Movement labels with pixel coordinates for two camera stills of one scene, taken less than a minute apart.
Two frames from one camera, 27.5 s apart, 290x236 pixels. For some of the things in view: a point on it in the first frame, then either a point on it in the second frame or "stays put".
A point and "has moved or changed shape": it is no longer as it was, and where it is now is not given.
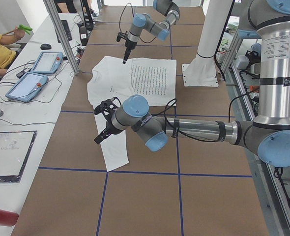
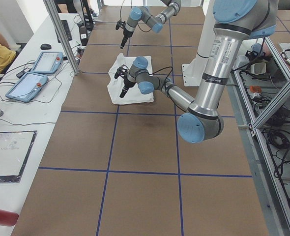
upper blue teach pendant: x=48 y=62 stays put
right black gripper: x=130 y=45 to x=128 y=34
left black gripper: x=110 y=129 to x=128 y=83
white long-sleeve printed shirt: x=112 y=80 has moved or changed shape
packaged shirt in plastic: x=8 y=154 stays put
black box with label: x=83 y=35 stays put
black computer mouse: x=45 y=46 stays put
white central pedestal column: x=201 y=71 stays put
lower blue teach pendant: x=26 y=86 stays put
